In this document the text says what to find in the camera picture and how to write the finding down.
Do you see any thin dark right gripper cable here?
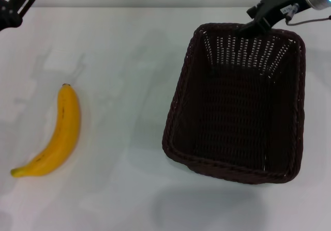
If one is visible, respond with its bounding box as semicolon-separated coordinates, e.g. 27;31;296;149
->
285;4;331;26

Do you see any dark brown woven basket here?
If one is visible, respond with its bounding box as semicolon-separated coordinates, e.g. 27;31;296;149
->
160;22;306;185

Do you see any yellow banana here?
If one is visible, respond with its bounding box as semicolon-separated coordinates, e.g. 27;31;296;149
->
10;83;81;179

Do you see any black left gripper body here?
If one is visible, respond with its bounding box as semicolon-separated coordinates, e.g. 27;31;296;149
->
0;0;24;31

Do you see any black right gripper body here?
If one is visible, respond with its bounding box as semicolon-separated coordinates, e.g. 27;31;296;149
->
247;0;310;27

